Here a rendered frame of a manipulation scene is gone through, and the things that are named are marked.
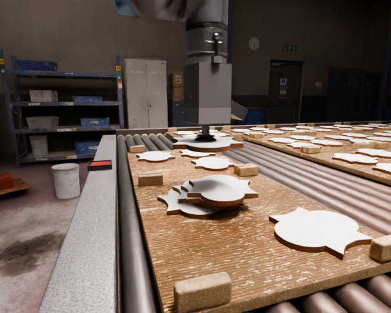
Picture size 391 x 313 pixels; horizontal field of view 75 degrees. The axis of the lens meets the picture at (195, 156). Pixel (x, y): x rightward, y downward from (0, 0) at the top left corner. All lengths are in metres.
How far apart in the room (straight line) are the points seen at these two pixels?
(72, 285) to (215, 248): 0.19
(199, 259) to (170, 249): 0.05
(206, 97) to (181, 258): 0.26
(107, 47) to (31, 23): 1.32
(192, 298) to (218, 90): 0.32
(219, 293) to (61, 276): 0.22
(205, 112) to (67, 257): 0.31
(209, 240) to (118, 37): 5.58
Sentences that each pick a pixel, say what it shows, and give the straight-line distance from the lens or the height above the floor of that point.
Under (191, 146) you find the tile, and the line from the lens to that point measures 0.44.
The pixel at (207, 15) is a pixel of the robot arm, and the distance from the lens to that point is 0.47.
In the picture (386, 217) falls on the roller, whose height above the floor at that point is 0.91.
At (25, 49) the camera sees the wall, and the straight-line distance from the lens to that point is 5.92.
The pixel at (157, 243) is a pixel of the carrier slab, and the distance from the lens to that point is 0.40.
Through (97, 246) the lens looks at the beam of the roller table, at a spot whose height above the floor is 0.92.
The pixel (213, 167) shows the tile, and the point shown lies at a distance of 0.75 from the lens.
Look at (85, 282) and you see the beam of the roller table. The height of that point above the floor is 0.91.
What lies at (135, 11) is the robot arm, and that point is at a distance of 0.47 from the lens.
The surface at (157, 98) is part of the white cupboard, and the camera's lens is 5.26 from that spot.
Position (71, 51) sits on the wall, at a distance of 5.80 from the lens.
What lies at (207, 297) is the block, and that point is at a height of 0.95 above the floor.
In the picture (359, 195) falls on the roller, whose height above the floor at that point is 0.92.
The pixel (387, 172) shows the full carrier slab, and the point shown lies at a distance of 0.90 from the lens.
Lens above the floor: 1.14
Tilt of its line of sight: 13 degrees down
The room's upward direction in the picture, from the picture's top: straight up
